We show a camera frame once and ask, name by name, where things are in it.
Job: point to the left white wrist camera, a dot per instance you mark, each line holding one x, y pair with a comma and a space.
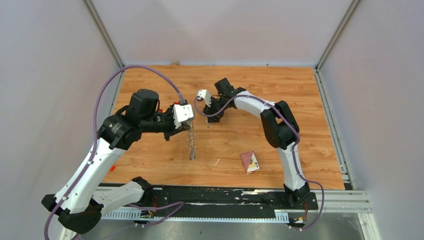
182, 114

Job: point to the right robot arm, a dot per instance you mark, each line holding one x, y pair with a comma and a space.
280, 128

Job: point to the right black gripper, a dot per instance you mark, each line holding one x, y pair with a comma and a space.
211, 110

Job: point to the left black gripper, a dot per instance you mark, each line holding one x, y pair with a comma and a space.
173, 131

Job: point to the playing card box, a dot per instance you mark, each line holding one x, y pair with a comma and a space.
250, 162

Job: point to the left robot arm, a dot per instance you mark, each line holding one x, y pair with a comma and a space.
77, 205

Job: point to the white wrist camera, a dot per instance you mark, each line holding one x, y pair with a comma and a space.
182, 114
204, 95

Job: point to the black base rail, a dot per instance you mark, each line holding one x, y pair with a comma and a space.
222, 202

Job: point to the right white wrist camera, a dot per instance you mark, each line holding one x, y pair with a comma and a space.
204, 95

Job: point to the white slotted cable duct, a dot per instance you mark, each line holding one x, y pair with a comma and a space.
132, 214

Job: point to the metal disc with keyrings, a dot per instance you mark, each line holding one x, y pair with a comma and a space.
191, 141

